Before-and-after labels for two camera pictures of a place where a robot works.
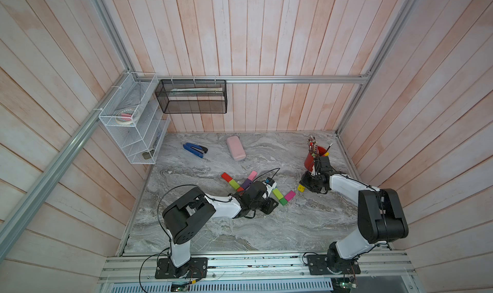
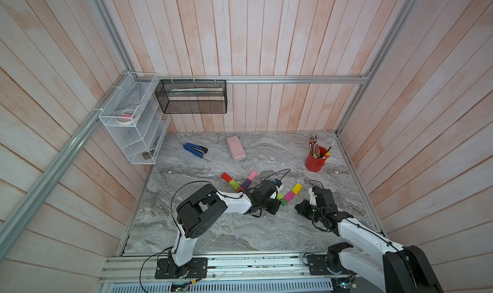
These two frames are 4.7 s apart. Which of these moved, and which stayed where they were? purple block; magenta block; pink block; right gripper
Moved: right gripper
Stayed: pink block; purple block; magenta block
